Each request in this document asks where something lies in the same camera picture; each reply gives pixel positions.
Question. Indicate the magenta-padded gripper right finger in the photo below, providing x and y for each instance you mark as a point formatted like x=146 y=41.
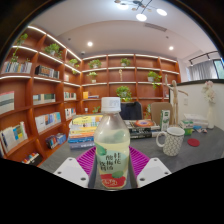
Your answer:
x=151 y=171

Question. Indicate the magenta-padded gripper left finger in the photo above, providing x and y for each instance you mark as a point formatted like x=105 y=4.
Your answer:
x=71 y=171

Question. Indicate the clear bottle with yellow drink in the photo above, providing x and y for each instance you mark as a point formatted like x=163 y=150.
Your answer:
x=112 y=140

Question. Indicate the white mug with triangle pattern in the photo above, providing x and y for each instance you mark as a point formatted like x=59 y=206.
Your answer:
x=173 y=143

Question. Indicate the stack of colourful books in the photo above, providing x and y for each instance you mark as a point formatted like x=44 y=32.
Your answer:
x=81 y=131

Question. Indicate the stack of dark books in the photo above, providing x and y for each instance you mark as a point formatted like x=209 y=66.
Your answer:
x=141 y=128

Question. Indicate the green and white carton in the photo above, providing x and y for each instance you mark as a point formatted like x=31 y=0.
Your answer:
x=165 y=120

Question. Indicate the green and white box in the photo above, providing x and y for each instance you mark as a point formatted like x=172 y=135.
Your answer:
x=187 y=127

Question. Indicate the tan chair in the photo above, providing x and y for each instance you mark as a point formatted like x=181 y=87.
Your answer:
x=158 y=111

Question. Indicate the dark office chair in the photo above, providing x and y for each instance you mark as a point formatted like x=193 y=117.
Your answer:
x=131 y=111

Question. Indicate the wooden artist mannequin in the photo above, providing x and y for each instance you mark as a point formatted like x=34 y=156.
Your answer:
x=174 y=100

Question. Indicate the white ceramic vase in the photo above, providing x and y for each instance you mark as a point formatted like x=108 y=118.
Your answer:
x=210 y=116

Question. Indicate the brown wooden shelf unit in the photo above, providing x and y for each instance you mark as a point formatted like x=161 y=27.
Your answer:
x=50 y=88

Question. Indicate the grey curtain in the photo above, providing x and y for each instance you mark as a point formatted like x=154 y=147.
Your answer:
x=203 y=70

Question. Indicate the window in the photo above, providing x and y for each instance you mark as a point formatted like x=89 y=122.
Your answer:
x=220 y=68

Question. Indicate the recessed ceiling light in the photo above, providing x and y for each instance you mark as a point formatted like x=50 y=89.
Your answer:
x=90 y=43
x=171 y=48

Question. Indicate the ceiling air vent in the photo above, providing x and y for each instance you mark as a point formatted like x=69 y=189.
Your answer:
x=155 y=27

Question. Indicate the branched ceiling lamp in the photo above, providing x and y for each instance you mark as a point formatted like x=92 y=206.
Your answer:
x=141 y=16

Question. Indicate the white wall switch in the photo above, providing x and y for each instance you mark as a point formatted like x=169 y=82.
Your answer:
x=185 y=101

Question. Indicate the black ceiling track rail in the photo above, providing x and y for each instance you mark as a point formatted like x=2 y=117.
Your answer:
x=203 y=55

